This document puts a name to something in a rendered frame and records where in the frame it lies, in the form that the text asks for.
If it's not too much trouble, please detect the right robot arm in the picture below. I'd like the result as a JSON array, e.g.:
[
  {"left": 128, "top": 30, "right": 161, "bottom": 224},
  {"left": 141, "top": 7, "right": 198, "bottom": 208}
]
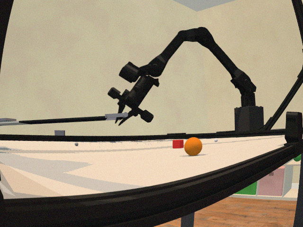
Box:
[{"left": 119, "top": 27, "right": 257, "bottom": 107}]

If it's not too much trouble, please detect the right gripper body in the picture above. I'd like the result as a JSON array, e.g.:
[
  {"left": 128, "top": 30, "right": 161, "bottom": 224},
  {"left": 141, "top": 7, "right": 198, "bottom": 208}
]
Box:
[{"left": 108, "top": 85, "right": 153, "bottom": 122}]

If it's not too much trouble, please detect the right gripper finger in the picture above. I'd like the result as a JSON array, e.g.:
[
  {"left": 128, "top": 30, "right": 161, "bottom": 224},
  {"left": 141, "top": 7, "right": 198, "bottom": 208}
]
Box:
[
  {"left": 118, "top": 110, "right": 138, "bottom": 126},
  {"left": 115, "top": 102, "right": 125, "bottom": 123}
]

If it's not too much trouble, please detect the red cube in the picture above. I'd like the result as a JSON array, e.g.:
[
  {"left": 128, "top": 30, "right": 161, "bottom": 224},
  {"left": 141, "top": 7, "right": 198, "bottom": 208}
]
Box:
[{"left": 173, "top": 140, "right": 184, "bottom": 148}]

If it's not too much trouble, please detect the orange ball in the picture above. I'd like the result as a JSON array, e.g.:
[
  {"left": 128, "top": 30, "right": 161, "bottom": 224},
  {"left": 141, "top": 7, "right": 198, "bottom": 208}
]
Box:
[{"left": 184, "top": 137, "right": 202, "bottom": 156}]

